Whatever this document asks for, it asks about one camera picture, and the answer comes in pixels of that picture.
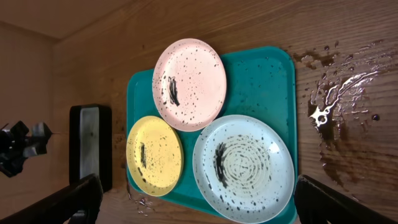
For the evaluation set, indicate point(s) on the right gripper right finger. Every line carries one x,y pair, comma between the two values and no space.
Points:
318,203

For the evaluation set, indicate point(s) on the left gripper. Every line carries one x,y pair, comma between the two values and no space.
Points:
20,143

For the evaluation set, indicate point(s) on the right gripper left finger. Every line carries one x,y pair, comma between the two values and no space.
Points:
77,203

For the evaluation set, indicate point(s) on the yellow speckled plate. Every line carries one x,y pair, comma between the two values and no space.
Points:
154,156

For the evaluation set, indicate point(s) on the pink speckled plate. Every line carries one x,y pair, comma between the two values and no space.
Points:
189,85

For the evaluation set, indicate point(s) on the black rectangular water tray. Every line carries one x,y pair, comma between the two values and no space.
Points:
90,143

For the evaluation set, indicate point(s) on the light blue speckled plate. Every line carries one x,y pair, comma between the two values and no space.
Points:
243,169

